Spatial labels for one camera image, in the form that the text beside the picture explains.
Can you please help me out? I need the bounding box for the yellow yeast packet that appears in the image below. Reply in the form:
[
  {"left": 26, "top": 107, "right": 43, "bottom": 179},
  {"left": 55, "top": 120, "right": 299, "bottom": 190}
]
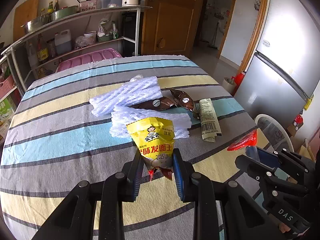
[{"left": 131, "top": 131, "right": 175, "bottom": 180}]

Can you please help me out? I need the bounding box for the white oil jug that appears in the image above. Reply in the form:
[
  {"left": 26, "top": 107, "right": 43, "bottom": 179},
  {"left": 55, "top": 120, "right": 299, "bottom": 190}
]
[{"left": 54, "top": 29, "right": 72, "bottom": 55}]

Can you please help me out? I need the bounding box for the yellow bag on fridge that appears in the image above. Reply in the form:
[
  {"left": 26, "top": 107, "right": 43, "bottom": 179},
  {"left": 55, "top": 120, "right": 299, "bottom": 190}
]
[{"left": 304, "top": 94, "right": 314, "bottom": 111}]

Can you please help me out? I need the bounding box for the brown coffee sachet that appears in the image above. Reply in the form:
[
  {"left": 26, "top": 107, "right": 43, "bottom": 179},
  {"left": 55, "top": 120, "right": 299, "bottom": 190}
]
[
  {"left": 170, "top": 89, "right": 195, "bottom": 112},
  {"left": 131, "top": 96, "right": 176, "bottom": 111}
]

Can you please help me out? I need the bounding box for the right hand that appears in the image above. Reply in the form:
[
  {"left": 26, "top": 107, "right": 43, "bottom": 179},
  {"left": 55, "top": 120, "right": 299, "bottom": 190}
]
[{"left": 279, "top": 223, "right": 291, "bottom": 233}]

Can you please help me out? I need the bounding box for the wooden cutting board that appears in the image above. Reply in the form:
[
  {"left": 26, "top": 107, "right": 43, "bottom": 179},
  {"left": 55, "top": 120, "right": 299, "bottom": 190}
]
[{"left": 13, "top": 0, "right": 39, "bottom": 42}]

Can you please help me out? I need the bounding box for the silver refrigerator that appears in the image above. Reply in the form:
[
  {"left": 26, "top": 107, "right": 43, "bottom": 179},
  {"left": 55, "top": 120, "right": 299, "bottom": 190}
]
[{"left": 234, "top": 0, "right": 319, "bottom": 128}]

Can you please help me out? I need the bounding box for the red wrapper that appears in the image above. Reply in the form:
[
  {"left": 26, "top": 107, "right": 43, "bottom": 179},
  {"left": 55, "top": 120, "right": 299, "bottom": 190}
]
[{"left": 227, "top": 129, "right": 258, "bottom": 151}]

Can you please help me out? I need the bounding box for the pink utensil basket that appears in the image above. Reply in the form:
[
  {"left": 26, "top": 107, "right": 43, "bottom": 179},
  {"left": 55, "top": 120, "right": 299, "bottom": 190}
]
[{"left": 80, "top": 0, "right": 97, "bottom": 12}]

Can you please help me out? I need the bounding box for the white foam net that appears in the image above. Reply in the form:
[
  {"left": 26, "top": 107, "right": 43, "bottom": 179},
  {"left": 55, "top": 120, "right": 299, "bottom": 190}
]
[
  {"left": 110, "top": 106, "right": 192, "bottom": 139},
  {"left": 89, "top": 76, "right": 163, "bottom": 116}
]

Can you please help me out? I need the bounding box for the green enamel basin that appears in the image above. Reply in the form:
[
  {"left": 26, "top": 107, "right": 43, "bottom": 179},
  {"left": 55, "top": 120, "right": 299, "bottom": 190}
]
[{"left": 51, "top": 5, "right": 78, "bottom": 21}]

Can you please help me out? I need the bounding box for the brown wooden door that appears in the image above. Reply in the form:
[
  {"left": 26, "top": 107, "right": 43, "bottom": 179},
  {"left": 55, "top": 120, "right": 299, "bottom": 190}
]
[{"left": 141, "top": 0, "right": 203, "bottom": 56}]

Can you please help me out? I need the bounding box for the yellow label sauce bottle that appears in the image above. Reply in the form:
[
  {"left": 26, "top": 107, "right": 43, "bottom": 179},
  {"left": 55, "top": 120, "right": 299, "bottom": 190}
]
[{"left": 37, "top": 34, "right": 49, "bottom": 64}]

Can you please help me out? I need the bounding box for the white round trash bin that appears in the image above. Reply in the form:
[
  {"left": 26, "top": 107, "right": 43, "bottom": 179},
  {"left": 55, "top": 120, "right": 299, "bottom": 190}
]
[{"left": 254, "top": 114, "right": 294, "bottom": 152}]

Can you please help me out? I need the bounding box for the striped tablecloth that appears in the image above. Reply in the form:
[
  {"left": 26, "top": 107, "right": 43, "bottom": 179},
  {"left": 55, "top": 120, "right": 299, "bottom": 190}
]
[{"left": 1, "top": 55, "right": 262, "bottom": 239}]

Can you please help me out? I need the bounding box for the metal kitchen shelf rack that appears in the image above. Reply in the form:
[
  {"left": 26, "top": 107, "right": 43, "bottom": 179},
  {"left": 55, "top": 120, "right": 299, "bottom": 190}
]
[{"left": 1, "top": 5, "right": 145, "bottom": 95}]

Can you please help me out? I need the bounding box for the green white barcode wrapper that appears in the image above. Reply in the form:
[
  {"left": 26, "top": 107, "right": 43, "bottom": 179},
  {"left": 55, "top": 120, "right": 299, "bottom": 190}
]
[{"left": 199, "top": 99, "right": 222, "bottom": 142}]

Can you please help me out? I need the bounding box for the pink side basket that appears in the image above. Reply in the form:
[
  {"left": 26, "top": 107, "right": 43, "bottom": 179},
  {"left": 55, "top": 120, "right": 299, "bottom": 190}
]
[{"left": 0, "top": 75, "right": 16, "bottom": 98}]

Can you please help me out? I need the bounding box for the cardboard box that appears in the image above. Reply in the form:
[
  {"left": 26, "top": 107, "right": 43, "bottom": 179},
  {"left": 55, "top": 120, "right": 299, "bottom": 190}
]
[{"left": 286, "top": 121, "right": 303, "bottom": 137}]

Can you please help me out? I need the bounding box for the steel mixing bowl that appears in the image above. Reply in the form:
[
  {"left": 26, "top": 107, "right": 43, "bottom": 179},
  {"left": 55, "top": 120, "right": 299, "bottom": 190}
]
[{"left": 21, "top": 14, "right": 50, "bottom": 34}]

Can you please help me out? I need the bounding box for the pink plastic lid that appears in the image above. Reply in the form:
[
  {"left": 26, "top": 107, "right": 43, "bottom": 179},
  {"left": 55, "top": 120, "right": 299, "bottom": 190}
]
[{"left": 56, "top": 48, "right": 122, "bottom": 73}]

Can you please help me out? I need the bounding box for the red jug on floor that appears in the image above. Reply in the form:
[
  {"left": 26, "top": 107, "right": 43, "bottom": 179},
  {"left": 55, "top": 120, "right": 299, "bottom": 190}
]
[{"left": 231, "top": 71, "right": 246, "bottom": 96}]

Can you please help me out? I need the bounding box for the clear crumpled plastic bag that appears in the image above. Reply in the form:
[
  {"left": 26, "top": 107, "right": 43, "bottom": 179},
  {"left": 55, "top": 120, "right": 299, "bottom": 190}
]
[{"left": 130, "top": 75, "right": 144, "bottom": 82}]

